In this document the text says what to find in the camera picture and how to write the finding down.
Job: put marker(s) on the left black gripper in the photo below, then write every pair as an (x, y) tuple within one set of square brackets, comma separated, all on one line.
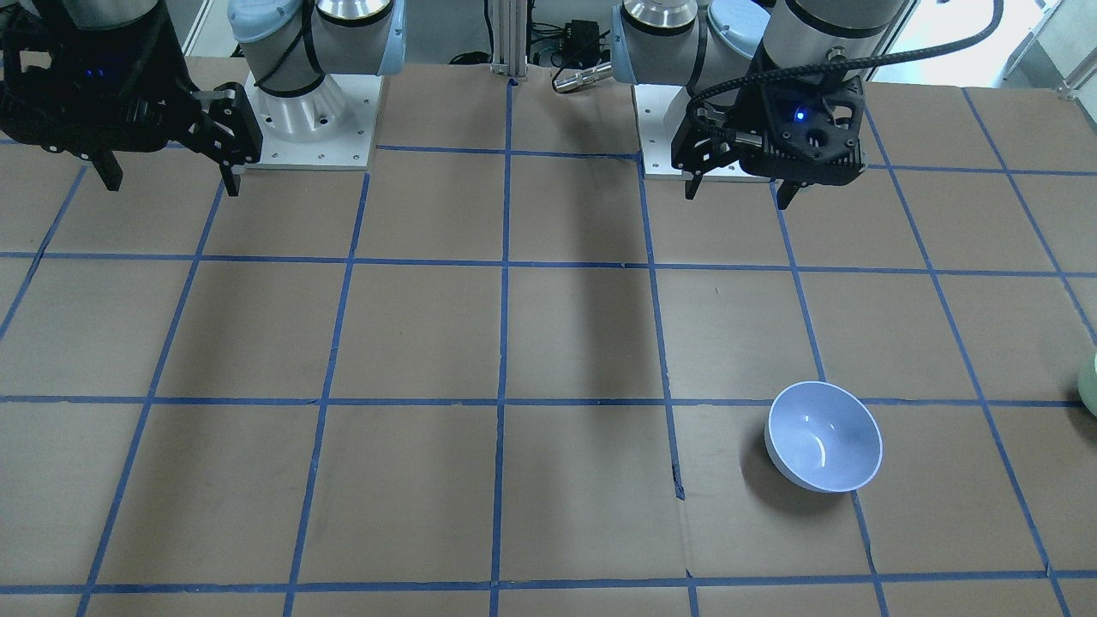
[(751, 110)]

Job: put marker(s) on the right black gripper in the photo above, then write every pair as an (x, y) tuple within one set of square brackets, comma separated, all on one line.
[(168, 62)]

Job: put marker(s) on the green bowl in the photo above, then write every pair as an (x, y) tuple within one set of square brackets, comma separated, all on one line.
[(1086, 384)]

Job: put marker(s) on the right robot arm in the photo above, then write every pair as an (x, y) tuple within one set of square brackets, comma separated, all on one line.
[(291, 46)]

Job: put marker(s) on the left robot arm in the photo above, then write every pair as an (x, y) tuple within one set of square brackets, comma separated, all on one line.
[(712, 49)]

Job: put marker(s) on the blue bowl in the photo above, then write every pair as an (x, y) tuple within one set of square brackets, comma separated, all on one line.
[(822, 438)]

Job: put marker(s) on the silver cable connector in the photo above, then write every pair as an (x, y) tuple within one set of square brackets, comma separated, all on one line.
[(587, 77)]

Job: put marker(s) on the aluminium frame post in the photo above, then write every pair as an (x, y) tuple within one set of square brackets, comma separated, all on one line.
[(508, 38)]

